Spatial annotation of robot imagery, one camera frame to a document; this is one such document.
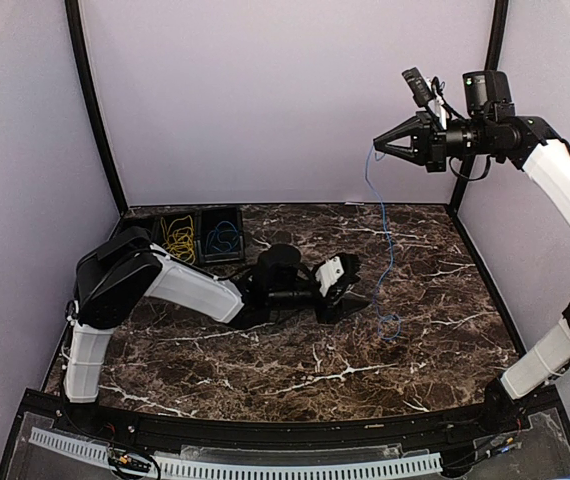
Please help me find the right black frame post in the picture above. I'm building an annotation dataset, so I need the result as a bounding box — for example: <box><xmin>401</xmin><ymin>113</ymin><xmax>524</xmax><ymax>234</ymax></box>
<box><xmin>447</xmin><ymin>0</ymin><xmax>510</xmax><ymax>216</ymax></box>

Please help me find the yellow cable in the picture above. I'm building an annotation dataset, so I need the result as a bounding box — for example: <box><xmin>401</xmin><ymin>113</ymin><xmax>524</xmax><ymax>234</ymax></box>
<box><xmin>158</xmin><ymin>213</ymin><xmax>197</xmax><ymax>264</ymax></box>

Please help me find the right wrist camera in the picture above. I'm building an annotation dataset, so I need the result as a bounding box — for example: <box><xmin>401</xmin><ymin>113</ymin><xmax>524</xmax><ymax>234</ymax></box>
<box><xmin>401</xmin><ymin>67</ymin><xmax>461</xmax><ymax>130</ymax></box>

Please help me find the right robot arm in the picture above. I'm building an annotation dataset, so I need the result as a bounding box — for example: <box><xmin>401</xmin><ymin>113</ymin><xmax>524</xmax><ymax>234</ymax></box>
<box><xmin>373</xmin><ymin>68</ymin><xmax>570</xmax><ymax>434</ymax></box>

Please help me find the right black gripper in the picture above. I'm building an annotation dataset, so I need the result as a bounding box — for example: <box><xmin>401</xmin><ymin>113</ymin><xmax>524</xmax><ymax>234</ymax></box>
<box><xmin>376</xmin><ymin>109</ymin><xmax>494</xmax><ymax>171</ymax></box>

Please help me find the black three-compartment tray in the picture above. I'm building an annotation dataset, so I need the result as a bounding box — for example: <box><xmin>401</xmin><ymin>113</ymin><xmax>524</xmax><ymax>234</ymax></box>
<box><xmin>117</xmin><ymin>205</ymin><xmax>249</xmax><ymax>266</ymax></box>

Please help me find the black front rail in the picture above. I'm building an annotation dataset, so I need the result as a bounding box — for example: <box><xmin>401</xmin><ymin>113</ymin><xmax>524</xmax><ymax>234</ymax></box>
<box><xmin>59</xmin><ymin>402</ymin><xmax>492</xmax><ymax>451</ymax></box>

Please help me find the black frame post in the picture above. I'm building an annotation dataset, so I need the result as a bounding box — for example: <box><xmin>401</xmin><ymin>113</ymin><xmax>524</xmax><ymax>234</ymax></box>
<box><xmin>447</xmin><ymin>0</ymin><xmax>510</xmax><ymax>216</ymax></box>
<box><xmin>64</xmin><ymin>0</ymin><xmax>129</xmax><ymax>215</ymax></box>

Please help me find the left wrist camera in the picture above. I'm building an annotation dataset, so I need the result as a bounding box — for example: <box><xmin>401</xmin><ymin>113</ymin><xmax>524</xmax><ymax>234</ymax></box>
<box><xmin>313</xmin><ymin>252</ymin><xmax>361</xmax><ymax>297</ymax></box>

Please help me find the left black frame post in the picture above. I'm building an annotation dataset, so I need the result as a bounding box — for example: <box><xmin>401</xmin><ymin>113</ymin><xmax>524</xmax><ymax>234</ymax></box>
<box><xmin>64</xmin><ymin>0</ymin><xmax>129</xmax><ymax>215</ymax></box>

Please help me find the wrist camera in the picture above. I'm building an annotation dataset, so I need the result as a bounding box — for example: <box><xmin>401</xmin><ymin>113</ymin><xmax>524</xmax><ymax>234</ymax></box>
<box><xmin>313</xmin><ymin>252</ymin><xmax>361</xmax><ymax>297</ymax></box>
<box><xmin>401</xmin><ymin>67</ymin><xmax>461</xmax><ymax>130</ymax></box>

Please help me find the white slotted cable duct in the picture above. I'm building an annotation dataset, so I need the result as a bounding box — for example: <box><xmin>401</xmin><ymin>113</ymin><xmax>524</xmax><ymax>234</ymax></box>
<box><xmin>29</xmin><ymin>427</ymin><xmax>442</xmax><ymax>479</ymax></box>

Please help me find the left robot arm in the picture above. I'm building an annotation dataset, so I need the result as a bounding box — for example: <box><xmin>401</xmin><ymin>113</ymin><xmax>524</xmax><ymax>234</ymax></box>
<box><xmin>62</xmin><ymin>227</ymin><xmax>369</xmax><ymax>436</ymax></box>

